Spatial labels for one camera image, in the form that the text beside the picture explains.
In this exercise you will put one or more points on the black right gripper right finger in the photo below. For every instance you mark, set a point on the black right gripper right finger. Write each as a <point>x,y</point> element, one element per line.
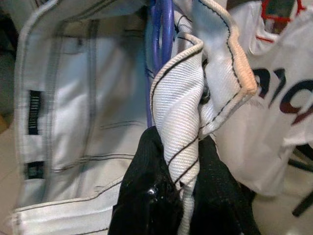
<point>215,191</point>

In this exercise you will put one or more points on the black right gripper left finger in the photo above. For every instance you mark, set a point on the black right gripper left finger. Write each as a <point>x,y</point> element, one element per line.
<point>146,195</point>

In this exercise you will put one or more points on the cream jacket with dark stitching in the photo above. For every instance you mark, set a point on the cream jacket with dark stitching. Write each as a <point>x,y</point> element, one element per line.
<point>73,98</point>

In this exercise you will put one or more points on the purple plastic hanger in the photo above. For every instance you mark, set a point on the purple plastic hanger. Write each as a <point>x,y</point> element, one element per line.
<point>166,29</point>

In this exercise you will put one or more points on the white printed shirt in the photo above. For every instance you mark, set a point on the white printed shirt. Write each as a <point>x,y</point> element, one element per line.
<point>269,137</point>

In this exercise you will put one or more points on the metal clothes rack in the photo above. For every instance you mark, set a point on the metal clothes rack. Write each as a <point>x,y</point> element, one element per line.
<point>303,200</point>

